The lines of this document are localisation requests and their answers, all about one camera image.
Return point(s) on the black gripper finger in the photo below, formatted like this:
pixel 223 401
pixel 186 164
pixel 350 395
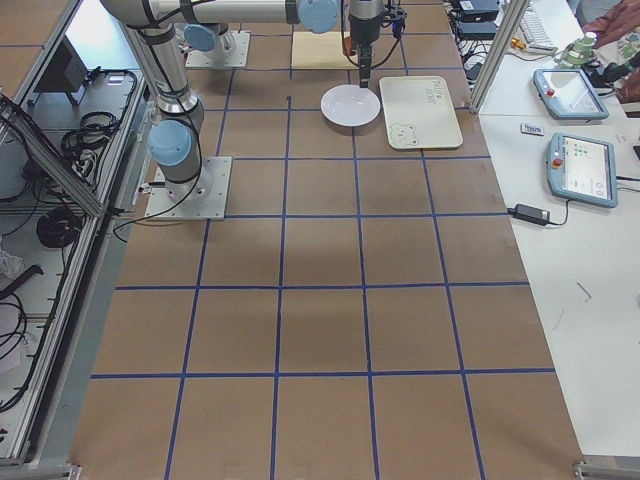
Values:
pixel 364 67

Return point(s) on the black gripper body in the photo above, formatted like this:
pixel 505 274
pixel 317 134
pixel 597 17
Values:
pixel 364 30

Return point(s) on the white round plate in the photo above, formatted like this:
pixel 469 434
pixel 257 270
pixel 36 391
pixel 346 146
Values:
pixel 350 105

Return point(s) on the cream bear tray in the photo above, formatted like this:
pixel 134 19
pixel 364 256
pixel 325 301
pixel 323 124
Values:
pixel 419 113

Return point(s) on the bamboo cutting board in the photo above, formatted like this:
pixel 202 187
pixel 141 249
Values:
pixel 318 52

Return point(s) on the white keyboard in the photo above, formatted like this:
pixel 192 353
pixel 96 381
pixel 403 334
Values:
pixel 534 34

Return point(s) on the small printed card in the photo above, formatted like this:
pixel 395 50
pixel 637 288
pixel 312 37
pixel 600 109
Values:
pixel 532 129

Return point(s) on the blue teach pendant far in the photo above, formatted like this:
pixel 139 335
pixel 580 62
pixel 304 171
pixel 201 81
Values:
pixel 568 95

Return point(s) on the blue teach pendant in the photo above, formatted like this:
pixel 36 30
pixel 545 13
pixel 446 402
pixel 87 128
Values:
pixel 582 169
pixel 568 95

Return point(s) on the black adapter on table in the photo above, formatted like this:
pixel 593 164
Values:
pixel 530 214

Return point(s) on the blue teach pendant near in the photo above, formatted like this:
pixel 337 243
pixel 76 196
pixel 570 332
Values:
pixel 582 169

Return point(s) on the aluminium frame post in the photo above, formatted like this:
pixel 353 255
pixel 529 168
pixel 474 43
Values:
pixel 508 25

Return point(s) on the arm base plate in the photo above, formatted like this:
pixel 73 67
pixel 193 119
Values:
pixel 205 197
pixel 208 50

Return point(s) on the aluminium side frame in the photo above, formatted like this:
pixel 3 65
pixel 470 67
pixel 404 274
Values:
pixel 72 99

